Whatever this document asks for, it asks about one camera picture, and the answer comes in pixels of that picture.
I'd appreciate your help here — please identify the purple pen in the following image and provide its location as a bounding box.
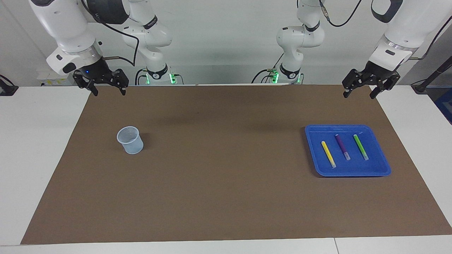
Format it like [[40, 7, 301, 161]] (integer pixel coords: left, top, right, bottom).
[[335, 134, 351, 161]]

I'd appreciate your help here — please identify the green pen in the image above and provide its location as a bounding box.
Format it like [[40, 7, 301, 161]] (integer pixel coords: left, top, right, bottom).
[[353, 134, 369, 161]]

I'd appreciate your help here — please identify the yellow pen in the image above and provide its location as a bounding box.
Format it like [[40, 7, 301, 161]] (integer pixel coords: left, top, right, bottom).
[[321, 141, 337, 169]]

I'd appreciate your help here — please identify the blue plastic tray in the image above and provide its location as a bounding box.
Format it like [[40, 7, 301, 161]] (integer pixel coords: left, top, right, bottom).
[[305, 124, 392, 177]]

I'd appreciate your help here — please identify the translucent plastic cup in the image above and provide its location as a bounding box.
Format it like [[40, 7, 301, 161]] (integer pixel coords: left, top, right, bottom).
[[117, 126, 144, 155]]

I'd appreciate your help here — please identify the black pole stand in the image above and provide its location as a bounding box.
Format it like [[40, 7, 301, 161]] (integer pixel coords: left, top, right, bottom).
[[411, 56, 452, 94]]

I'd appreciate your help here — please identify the blue crate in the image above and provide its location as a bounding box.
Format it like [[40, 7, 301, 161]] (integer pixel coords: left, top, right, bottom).
[[435, 87, 452, 125]]

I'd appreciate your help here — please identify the brown table mat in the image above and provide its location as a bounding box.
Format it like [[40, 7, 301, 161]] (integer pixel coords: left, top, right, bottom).
[[20, 85, 452, 244]]

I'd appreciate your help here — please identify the white wall power box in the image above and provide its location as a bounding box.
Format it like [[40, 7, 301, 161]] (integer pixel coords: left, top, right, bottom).
[[37, 69, 76, 86]]

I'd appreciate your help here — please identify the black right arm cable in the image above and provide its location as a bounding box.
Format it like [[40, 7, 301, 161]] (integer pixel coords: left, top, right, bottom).
[[81, 0, 140, 67]]

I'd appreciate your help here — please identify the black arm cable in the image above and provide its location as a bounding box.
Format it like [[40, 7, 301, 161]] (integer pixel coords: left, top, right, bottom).
[[320, 0, 452, 60], [81, 0, 140, 67]]

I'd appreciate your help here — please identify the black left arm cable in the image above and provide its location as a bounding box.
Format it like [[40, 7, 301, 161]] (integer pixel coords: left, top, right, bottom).
[[320, 0, 452, 60]]

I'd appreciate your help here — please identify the black clamp mount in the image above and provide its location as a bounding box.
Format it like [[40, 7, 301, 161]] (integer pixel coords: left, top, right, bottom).
[[0, 75, 19, 96]]

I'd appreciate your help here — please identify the black base cable bundle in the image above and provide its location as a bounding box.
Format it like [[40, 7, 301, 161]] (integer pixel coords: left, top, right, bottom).
[[251, 52, 285, 84]]

